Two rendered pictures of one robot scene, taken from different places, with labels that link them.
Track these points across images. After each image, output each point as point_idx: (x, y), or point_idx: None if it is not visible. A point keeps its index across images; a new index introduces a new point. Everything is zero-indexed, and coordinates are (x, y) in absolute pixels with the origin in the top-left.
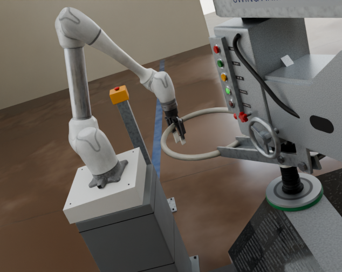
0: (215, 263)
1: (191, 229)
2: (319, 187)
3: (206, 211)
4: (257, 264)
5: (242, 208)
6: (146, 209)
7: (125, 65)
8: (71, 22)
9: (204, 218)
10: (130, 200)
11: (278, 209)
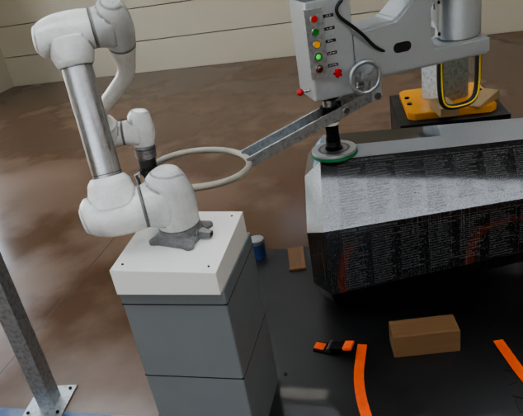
0: None
1: (134, 372)
2: (342, 140)
3: (116, 352)
4: (369, 202)
5: None
6: (250, 241)
7: (121, 94)
8: (128, 13)
9: (129, 356)
10: (242, 233)
11: (345, 162)
